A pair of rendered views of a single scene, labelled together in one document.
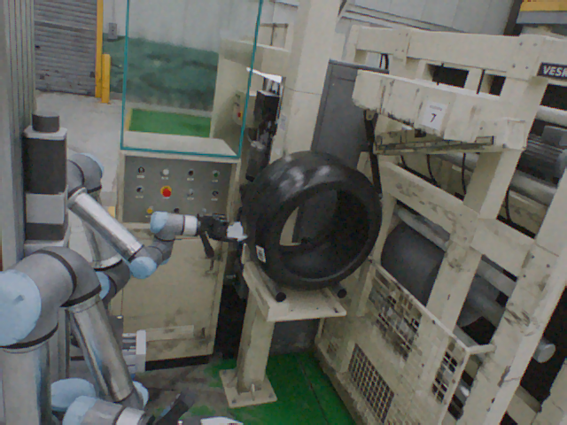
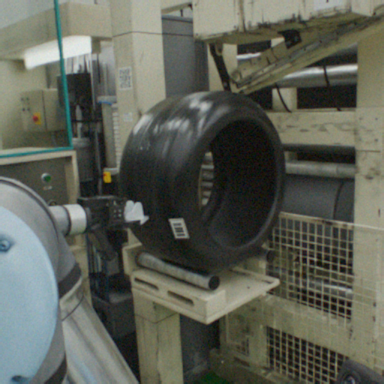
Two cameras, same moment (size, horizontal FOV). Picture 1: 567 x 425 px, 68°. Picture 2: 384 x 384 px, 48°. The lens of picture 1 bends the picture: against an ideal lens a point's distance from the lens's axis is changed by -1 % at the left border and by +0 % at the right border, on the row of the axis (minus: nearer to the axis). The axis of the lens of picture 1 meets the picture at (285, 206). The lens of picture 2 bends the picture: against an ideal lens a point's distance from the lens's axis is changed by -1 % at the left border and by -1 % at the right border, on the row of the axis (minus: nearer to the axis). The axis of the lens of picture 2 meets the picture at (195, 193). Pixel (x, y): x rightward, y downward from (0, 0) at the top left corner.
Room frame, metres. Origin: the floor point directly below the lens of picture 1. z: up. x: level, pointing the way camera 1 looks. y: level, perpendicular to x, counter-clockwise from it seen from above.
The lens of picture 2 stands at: (0.34, 0.39, 1.41)
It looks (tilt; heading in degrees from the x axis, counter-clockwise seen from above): 12 degrees down; 340
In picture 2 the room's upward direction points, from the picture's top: 3 degrees counter-clockwise
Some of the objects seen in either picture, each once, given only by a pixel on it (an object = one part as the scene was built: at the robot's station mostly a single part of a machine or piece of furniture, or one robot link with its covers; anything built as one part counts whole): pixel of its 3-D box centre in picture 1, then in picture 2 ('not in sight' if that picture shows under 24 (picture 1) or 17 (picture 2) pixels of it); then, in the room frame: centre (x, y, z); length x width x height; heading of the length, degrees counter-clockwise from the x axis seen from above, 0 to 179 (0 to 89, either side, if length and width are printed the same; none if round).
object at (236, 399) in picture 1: (247, 383); not in sight; (1.89, 0.02, 0.02); 0.27 x 0.27 x 0.04; 25
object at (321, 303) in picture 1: (292, 292); (205, 285); (1.66, -0.11, 0.80); 0.37 x 0.36 x 0.02; 115
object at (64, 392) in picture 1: (67, 411); not in sight; (0.78, 0.44, 0.88); 0.13 x 0.12 x 0.14; 175
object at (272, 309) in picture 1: (264, 286); (175, 288); (1.61, 0.02, 0.84); 0.36 x 0.09 x 0.06; 25
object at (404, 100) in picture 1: (419, 103); (282, 10); (1.67, -0.43, 1.71); 0.61 x 0.25 x 0.15; 25
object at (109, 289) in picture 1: (92, 295); not in sight; (1.25, 0.61, 0.88); 0.13 x 0.12 x 0.14; 176
